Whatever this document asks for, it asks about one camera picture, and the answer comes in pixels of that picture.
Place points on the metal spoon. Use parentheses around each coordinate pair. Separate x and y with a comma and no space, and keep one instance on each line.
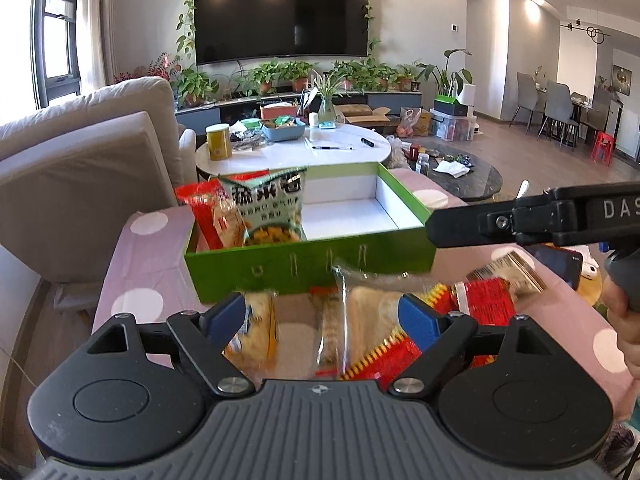
(522,190)

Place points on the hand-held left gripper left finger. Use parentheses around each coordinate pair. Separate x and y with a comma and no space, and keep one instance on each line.
(225,320)

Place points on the gold striped snack packet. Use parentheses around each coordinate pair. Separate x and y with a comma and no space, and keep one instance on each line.
(515,270)

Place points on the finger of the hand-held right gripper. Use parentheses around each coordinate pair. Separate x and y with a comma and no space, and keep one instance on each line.
(460,222)

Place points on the hanging green vine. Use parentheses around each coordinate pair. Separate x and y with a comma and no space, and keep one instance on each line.
(371,20)
(187,15)

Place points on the phone in red case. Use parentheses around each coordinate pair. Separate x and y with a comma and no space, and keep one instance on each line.
(555,265)

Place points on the pen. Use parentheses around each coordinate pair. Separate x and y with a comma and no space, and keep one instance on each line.
(330,147)

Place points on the pile of dark wrappers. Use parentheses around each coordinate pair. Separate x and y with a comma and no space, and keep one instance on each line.
(246,141)

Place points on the potted green plant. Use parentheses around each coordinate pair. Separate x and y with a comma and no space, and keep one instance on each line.
(298,75)
(192,87)
(406,79)
(260,77)
(350,74)
(384,76)

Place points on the red yellow-trim snack packet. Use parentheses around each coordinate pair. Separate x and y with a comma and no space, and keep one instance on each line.
(482,305)

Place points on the white cylinder appliance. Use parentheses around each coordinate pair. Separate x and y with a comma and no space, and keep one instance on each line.
(467,94)

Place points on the television cabinet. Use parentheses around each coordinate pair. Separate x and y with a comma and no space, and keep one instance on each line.
(235,106)

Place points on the green cardboard box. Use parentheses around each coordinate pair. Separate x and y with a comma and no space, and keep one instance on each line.
(280,270)

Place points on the framed wall picture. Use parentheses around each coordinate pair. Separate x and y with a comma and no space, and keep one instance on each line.
(621,78)

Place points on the blue basket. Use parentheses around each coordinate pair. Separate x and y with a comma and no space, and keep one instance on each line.
(282,132)

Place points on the plastic bag with fruit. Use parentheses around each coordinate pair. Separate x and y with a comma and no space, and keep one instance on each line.
(407,122)

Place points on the grey dining chair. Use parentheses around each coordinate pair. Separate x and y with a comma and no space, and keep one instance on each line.
(595,115)
(556,105)
(526,95)

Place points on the orange tissue box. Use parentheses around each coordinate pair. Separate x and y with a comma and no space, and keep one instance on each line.
(275,110)

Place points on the red jar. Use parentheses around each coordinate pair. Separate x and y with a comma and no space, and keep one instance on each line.
(413,152)

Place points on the dining table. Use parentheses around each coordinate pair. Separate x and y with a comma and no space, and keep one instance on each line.
(580,102)

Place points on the open cardboard box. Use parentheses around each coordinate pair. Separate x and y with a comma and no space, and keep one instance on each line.
(365,116)

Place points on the beige sofa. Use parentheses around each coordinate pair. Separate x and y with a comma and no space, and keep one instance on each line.
(85,170)

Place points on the black television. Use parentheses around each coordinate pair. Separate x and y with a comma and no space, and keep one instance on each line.
(280,10)

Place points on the dark framed window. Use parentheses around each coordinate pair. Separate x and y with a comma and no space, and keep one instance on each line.
(57,35)

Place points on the yellow cardboard box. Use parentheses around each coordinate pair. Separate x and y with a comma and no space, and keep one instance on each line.
(425,124)

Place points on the sheer curtain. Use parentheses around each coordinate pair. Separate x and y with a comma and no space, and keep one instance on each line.
(97,25)

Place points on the red berry decoration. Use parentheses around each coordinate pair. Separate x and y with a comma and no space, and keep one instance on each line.
(150,67)

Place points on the person's right hand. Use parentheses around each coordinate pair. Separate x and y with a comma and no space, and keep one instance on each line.
(627,332)

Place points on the orange bread packet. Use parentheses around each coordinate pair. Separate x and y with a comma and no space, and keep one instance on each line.
(260,325)

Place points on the dark marble round table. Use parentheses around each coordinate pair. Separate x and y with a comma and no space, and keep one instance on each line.
(475,182)

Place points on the orange cracker snack packet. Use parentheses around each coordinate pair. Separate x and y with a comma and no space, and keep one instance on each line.
(231,227)

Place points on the red plastic stool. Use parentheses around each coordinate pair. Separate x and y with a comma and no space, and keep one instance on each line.
(602,146)

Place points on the white round table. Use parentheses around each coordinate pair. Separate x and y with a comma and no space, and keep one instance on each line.
(300,157)

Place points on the green white snack packet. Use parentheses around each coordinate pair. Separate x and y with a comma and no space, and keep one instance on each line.
(267,205)

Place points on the small green box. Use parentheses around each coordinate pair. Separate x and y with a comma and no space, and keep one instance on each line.
(450,106)

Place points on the white cup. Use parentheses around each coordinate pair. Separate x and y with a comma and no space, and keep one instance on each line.
(314,120)

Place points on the white tissue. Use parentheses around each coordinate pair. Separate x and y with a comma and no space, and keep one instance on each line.
(450,169)

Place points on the clear plastic bag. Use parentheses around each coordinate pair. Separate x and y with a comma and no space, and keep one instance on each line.
(397,152)

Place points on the clear storage bin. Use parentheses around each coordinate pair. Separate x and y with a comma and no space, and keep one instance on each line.
(452,127)

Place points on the black marker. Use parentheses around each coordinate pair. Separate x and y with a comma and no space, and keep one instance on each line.
(368,143)

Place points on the clear sandwich packet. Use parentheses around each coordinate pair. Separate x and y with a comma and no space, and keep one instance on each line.
(372,315)

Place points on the brown biscuit packet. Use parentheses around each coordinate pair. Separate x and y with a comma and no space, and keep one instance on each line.
(327,330)

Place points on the glass vase with plant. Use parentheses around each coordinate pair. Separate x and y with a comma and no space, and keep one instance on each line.
(326,107)

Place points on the yellow can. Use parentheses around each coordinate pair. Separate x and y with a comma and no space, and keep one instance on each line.
(219,142)

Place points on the large leaf potted plant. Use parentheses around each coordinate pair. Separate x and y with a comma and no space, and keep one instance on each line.
(447,72)

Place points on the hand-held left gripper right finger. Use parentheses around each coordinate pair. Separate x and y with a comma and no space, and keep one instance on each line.
(419,322)

